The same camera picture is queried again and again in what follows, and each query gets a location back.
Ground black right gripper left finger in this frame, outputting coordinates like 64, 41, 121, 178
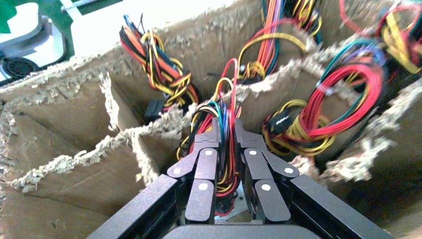
166, 118, 222, 222

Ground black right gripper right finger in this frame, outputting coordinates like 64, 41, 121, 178
234, 118, 300, 223

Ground grey power supply with wires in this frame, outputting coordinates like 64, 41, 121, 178
237, 0, 322, 85
262, 39, 386, 157
176, 58, 246, 219
119, 14, 200, 122

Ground white grey robot base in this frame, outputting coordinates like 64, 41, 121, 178
0, 2, 67, 83

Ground worn cardboard box with dividers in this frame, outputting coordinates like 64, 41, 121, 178
0, 0, 422, 239

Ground top right cable bundle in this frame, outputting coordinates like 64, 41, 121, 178
339, 0, 422, 75

